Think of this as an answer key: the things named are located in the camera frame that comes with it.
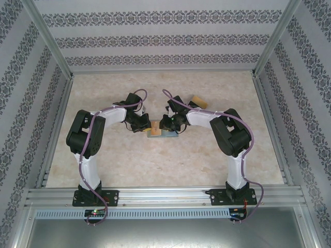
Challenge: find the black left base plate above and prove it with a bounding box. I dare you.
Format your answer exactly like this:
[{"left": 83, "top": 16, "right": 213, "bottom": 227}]
[{"left": 72, "top": 190, "right": 119, "bottom": 207}]

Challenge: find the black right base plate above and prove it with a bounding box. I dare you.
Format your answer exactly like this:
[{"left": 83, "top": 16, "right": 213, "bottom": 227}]
[{"left": 209, "top": 188, "right": 258, "bottom": 206}]

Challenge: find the aluminium mounting rail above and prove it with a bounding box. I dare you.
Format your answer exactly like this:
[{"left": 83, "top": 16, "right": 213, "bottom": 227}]
[{"left": 24, "top": 188, "right": 306, "bottom": 207}]

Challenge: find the right circuit board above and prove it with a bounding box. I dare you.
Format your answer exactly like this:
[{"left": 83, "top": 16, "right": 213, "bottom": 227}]
[{"left": 231, "top": 208, "right": 248, "bottom": 220}]

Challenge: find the grey metal sheet panel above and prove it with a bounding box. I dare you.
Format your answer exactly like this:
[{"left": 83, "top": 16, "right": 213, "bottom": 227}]
[{"left": 25, "top": 218, "right": 308, "bottom": 248}]

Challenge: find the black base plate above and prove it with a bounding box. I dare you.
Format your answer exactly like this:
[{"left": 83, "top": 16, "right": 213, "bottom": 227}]
[
  {"left": 72, "top": 190, "right": 119, "bottom": 207},
  {"left": 209, "top": 188, "right": 258, "bottom": 206}
]

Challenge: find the light blue card holder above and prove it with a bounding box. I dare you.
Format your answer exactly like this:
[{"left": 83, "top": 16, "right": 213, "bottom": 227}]
[{"left": 146, "top": 130, "right": 179, "bottom": 139}]

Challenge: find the aluminium table side rail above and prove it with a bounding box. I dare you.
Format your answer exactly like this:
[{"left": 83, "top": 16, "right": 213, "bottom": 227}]
[
  {"left": 252, "top": 76, "right": 294, "bottom": 187},
  {"left": 36, "top": 76, "right": 76, "bottom": 189}
]

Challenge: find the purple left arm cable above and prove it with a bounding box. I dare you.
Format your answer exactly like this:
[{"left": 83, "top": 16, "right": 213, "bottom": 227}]
[{"left": 77, "top": 89, "right": 149, "bottom": 227}]

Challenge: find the left circuit board green light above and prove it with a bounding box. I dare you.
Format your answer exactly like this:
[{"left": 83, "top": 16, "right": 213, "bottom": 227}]
[{"left": 84, "top": 209, "right": 107, "bottom": 217}]

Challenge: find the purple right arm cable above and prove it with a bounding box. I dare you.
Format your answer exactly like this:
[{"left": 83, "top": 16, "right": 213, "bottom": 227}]
[{"left": 162, "top": 89, "right": 264, "bottom": 224}]

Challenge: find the aluminium frame post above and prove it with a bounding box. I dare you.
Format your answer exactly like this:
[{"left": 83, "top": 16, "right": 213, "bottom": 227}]
[
  {"left": 252, "top": 0, "right": 310, "bottom": 78},
  {"left": 22, "top": 0, "right": 74, "bottom": 80}
]

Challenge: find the grey slotted cable duct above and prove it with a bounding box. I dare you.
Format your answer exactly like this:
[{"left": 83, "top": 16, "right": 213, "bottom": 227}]
[{"left": 35, "top": 208, "right": 231, "bottom": 219}]

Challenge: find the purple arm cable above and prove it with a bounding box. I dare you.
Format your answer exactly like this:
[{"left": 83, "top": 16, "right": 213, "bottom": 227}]
[
  {"left": 162, "top": 89, "right": 264, "bottom": 224},
  {"left": 77, "top": 89, "right": 149, "bottom": 227}
]

